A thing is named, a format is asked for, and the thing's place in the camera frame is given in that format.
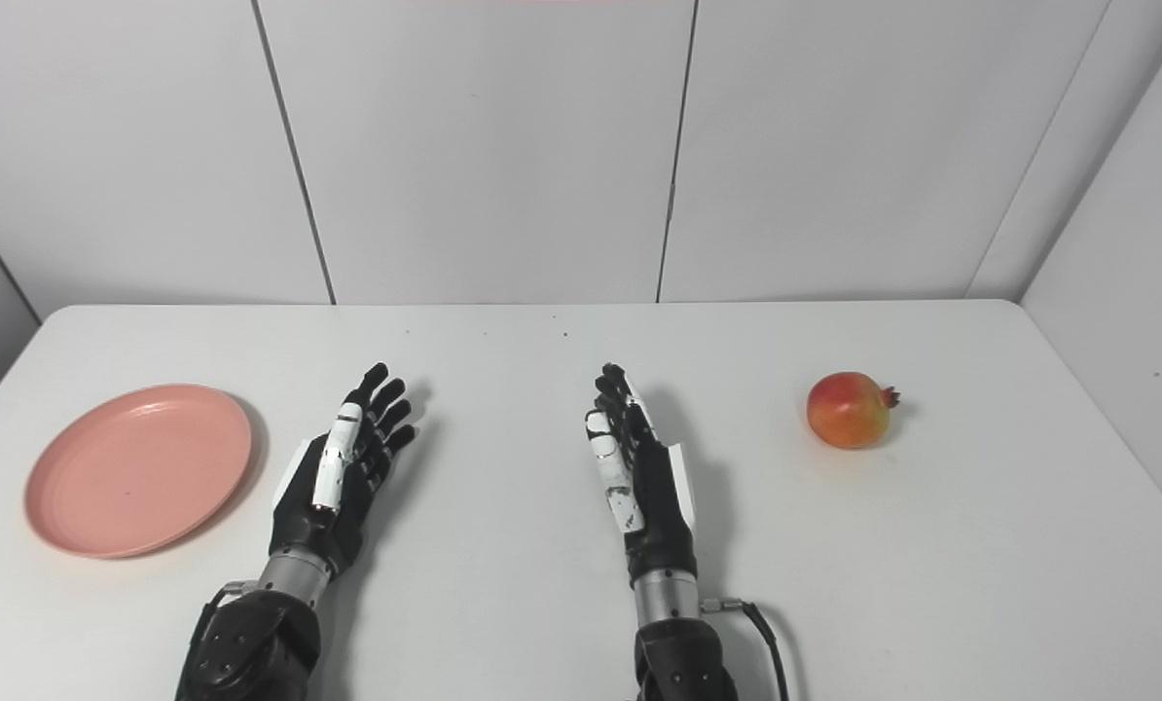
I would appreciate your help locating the pink round plate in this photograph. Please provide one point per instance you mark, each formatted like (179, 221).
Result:
(139, 470)

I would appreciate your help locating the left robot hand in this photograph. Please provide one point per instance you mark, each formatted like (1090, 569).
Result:
(333, 492)

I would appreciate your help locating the red yellow pomegranate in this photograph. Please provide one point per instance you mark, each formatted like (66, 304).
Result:
(848, 410)

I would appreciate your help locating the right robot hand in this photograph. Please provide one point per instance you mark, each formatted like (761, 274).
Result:
(654, 497)

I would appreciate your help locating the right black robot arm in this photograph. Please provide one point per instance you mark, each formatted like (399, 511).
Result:
(678, 643)

